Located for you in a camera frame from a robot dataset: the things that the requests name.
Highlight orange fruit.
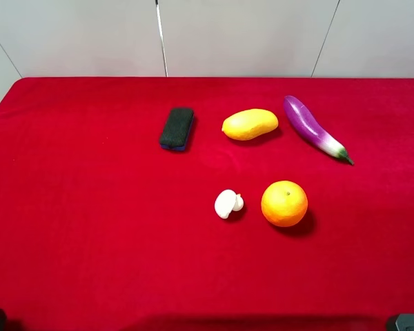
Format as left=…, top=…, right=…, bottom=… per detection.
left=261, top=181, right=308, bottom=228

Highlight white toy duck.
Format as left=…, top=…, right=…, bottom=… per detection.
left=214, top=189, right=244, bottom=219

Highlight black blue board eraser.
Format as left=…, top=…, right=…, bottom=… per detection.
left=159, top=108, right=195, bottom=151

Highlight yellow mango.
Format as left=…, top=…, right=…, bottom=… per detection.
left=221, top=108, right=279, bottom=141

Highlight purple eggplant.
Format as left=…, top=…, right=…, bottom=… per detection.
left=283, top=95, right=354, bottom=166

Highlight red table cloth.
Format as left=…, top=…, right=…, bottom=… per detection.
left=0, top=77, right=414, bottom=330

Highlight black base corner right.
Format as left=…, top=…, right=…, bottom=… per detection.
left=386, top=314, right=414, bottom=331

